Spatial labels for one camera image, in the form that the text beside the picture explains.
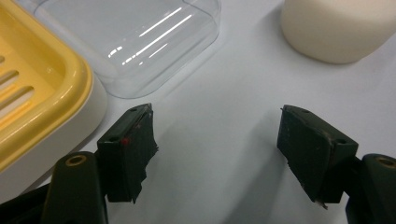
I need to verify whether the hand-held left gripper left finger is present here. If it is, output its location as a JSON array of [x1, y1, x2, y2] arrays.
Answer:
[[41, 103, 160, 224]]

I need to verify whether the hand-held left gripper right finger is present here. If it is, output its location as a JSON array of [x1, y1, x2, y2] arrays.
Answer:
[[276, 105, 396, 224]]

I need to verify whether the yellow and white soap dish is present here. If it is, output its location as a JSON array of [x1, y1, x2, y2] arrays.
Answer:
[[0, 0, 108, 197]]

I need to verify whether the clear plastic soap dish lid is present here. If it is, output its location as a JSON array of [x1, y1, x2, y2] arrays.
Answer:
[[13, 0, 222, 100]]

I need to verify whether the cream soap bar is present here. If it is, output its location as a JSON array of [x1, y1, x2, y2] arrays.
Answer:
[[279, 0, 396, 65]]

